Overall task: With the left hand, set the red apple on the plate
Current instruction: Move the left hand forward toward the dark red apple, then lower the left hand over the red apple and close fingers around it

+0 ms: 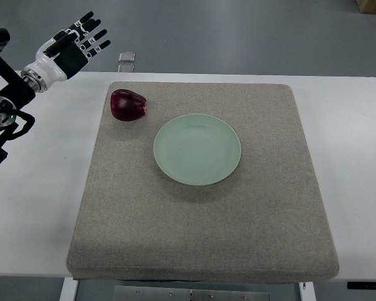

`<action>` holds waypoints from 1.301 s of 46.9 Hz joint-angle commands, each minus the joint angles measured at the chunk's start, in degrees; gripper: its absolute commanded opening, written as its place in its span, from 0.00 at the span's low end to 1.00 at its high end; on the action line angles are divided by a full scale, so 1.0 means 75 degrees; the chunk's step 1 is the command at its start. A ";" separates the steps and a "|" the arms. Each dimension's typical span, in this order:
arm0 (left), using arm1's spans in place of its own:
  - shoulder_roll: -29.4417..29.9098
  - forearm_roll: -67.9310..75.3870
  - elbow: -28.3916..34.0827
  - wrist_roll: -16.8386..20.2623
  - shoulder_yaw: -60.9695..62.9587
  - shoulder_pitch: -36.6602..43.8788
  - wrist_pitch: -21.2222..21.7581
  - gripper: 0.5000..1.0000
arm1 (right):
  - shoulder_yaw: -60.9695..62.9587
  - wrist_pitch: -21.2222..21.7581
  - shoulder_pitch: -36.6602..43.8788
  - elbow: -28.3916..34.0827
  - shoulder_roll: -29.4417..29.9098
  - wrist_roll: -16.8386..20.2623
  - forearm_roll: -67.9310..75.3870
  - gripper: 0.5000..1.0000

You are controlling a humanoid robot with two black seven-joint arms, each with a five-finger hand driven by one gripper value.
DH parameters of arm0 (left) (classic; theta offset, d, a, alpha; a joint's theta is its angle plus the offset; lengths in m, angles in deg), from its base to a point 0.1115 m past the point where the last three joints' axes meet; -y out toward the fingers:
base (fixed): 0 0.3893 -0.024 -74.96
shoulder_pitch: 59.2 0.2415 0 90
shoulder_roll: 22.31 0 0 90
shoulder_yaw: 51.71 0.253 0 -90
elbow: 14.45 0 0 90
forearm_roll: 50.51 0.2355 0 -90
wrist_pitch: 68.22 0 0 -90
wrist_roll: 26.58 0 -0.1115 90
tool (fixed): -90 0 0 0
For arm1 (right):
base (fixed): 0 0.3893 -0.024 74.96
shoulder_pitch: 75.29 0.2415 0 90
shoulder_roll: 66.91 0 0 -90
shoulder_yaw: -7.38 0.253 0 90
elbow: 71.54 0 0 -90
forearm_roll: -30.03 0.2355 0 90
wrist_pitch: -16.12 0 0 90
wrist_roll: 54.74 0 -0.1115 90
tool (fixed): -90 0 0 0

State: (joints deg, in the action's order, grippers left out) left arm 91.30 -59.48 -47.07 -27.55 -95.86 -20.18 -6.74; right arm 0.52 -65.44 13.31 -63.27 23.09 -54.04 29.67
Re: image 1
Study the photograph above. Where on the metal base plate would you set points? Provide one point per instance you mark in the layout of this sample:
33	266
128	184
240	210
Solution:
124	293

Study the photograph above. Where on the red apple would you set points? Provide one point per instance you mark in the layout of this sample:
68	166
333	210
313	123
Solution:
126	105

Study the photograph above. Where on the clear floor marker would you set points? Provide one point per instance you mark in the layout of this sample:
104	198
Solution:
126	68
126	57

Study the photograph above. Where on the light green plate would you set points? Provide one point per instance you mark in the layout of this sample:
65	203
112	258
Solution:
197	149

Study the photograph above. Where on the lower clear floor marker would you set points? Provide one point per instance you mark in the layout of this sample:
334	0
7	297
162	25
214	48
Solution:
126	68

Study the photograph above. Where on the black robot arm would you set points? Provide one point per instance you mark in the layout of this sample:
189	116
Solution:
14	123

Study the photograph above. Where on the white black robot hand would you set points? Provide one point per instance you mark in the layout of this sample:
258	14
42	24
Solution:
65	54

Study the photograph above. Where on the black table control panel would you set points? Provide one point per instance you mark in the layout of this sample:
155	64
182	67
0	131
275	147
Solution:
361	285

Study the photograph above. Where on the upper clear floor marker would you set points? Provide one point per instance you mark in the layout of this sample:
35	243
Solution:
126	57

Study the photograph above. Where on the beige fabric mat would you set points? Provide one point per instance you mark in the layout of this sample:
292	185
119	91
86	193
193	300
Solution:
265	223

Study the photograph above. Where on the brown cardboard box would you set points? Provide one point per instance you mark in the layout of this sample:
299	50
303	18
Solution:
367	6

